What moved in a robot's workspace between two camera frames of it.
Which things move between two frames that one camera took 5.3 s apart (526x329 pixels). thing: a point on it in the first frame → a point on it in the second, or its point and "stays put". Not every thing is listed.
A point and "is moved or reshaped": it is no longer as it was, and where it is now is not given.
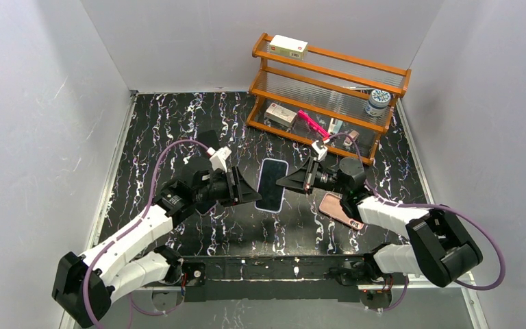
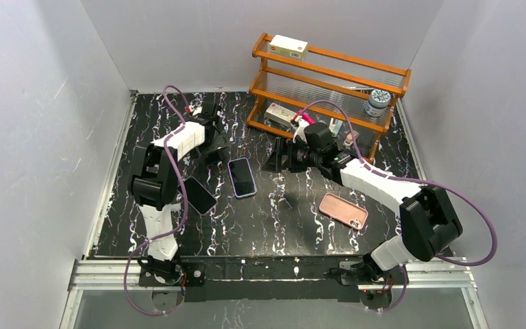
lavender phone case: [270, 192] → [231, 179]
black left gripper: [235, 185] → [217, 148]
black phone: [270, 192] is moved or reshaped
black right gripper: [311, 176] → [287, 157]
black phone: [209, 138] is moved or reshaped
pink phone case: [329, 203] stays put
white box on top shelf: [287, 48] stays put
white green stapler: [335, 125] stays put
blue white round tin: [379, 101] stays put
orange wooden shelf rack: [346, 103] stays put
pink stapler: [354, 135] stays put
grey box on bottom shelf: [280, 115] stays put
